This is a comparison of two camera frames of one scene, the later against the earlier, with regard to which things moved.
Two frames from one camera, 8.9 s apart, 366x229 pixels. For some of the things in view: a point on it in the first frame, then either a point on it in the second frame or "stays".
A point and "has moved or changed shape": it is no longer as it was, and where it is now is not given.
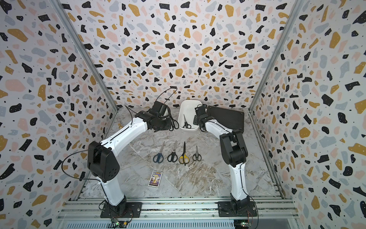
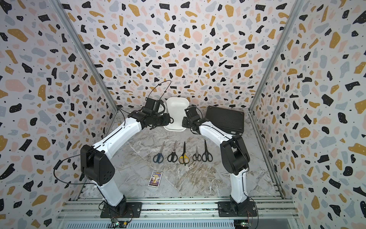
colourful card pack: (155, 179) stays
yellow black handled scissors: (184, 159) stays
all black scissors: (174, 123) to (207, 156)
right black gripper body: (196, 121) to (186, 123)
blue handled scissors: (159, 157) stays
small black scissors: (197, 156) stays
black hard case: (231, 119) stays
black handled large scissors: (173, 157) stays
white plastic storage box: (187, 111) has moved or changed shape
